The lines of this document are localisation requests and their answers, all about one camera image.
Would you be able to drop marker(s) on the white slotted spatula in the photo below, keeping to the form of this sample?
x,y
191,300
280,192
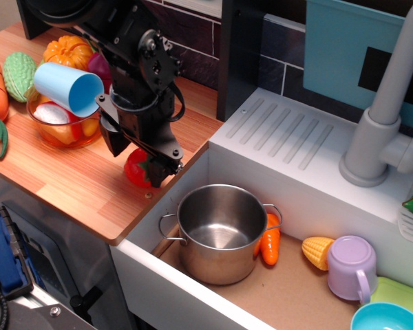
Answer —
x,y
405,223

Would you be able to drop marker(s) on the teal plastic bowl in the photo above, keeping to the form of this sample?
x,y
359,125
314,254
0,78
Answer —
x,y
382,315

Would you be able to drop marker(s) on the purple plastic mug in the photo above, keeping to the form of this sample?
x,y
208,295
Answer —
x,y
352,269

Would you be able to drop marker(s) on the light blue plastic cup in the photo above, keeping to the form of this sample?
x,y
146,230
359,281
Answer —
x,y
73,89

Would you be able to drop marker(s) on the blue clamp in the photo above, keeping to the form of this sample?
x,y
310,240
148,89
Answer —
x,y
17,271

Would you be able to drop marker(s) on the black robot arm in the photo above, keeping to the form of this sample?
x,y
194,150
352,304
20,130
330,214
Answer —
x,y
140,105

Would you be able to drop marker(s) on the green toy bitter gourd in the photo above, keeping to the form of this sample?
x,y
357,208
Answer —
x,y
18,74

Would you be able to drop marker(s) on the red toy strawberry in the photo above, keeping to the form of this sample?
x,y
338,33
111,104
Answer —
x,y
136,168

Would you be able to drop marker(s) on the yellow toy corn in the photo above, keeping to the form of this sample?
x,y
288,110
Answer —
x,y
316,250

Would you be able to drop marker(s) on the purple toy beet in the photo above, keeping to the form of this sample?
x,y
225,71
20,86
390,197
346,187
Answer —
x,y
99,66

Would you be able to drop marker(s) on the orange transparent bowl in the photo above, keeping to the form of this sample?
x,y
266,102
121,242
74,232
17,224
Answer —
x,y
60,127

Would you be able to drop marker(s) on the teal box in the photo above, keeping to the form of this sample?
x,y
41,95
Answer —
x,y
347,50

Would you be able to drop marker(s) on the orange toy pumpkin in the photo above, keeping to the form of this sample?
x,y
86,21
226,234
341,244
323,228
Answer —
x,y
70,51

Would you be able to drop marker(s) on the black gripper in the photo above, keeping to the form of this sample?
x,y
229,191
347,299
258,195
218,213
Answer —
x,y
148,127

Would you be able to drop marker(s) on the grey toy faucet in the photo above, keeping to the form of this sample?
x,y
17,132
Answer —
x,y
377,144

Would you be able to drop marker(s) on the green plastic plate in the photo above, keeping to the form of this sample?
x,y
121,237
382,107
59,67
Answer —
x,y
391,291

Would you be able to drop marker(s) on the white toy sink unit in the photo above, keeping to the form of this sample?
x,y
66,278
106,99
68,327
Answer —
x,y
286,154

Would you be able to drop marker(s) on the stainless steel pot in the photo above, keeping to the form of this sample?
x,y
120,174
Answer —
x,y
219,229

